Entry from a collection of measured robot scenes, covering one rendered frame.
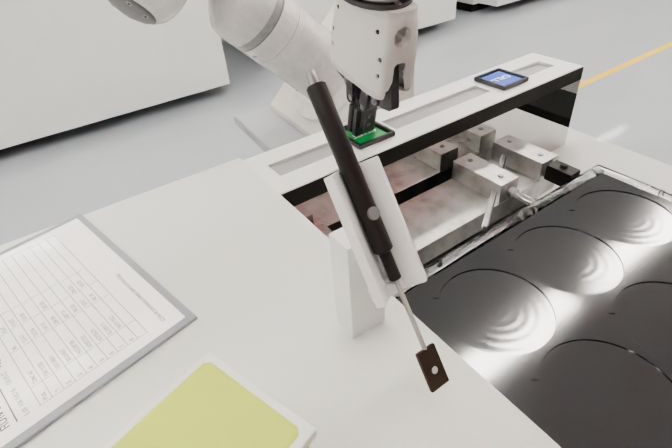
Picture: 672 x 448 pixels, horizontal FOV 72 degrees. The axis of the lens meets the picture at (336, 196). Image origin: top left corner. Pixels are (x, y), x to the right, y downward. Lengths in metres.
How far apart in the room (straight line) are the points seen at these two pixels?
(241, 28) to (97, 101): 2.45
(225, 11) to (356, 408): 0.61
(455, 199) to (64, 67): 2.71
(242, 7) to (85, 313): 0.50
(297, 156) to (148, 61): 2.65
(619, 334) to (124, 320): 0.40
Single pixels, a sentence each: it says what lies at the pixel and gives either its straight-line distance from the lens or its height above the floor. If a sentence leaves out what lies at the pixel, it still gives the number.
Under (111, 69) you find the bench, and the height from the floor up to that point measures 0.36.
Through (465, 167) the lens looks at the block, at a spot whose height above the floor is 0.91.
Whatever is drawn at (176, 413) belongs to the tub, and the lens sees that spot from 0.25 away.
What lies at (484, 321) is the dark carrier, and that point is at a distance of 0.45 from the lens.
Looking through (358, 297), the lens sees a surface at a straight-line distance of 0.31.
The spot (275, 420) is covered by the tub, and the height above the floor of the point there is 1.03.
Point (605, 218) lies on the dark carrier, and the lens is 0.60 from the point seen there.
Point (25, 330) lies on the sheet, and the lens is 0.43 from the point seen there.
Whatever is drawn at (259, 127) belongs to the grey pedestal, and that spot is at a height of 0.82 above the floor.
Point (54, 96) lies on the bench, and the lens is 3.13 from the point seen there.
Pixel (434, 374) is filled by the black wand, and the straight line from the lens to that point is 0.30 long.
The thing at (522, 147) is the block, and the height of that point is 0.91.
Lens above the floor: 1.24
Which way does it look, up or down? 35 degrees down
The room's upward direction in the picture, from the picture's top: 4 degrees counter-clockwise
